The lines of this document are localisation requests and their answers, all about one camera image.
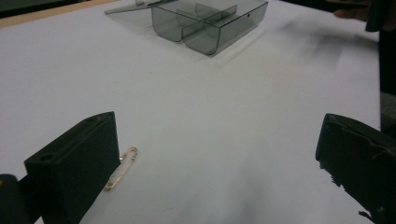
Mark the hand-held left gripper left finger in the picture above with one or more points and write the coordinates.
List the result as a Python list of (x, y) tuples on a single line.
[(71, 168)]

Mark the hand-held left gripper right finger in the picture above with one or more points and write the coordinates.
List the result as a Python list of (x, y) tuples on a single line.
[(361, 158)]

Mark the grey transparent plastic box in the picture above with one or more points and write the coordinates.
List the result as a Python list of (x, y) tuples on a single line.
[(205, 23)]

